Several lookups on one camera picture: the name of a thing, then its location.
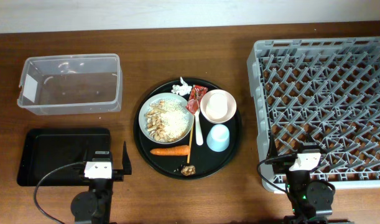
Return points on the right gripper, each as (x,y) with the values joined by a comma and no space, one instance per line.
(282,167)

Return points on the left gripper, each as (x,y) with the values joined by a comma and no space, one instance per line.
(117,175)

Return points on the orange carrot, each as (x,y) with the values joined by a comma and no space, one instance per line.
(183,150)

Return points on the rice and peanuts pile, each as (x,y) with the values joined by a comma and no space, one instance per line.
(166,120)

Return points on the brown walnut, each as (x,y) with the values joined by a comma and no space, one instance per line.
(188,170)

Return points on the light blue cup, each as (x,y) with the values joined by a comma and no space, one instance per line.
(218,138)

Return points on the white tissue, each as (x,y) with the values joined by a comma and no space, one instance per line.
(182,89)

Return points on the red snack wrapper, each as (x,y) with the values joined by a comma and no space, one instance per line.
(196,96)

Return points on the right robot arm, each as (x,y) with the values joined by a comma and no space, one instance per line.
(311,200)

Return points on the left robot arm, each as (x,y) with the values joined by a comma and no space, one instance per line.
(94,205)

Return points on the grey dishwasher rack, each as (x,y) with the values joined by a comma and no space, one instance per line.
(327,89)

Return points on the round black tray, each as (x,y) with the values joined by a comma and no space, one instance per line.
(206,161)

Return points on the wooden chopstick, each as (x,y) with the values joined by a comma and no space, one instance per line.
(190,143)

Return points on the white plastic fork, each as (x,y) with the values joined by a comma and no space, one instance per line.
(198,130)

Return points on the black rectangular tray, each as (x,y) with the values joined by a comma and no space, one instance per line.
(47,149)

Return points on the white cup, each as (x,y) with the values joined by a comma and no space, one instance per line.
(217,106)

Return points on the pink bowl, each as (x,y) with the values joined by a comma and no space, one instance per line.
(231,103)

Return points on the clear plastic bin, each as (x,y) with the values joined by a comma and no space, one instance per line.
(71,84)

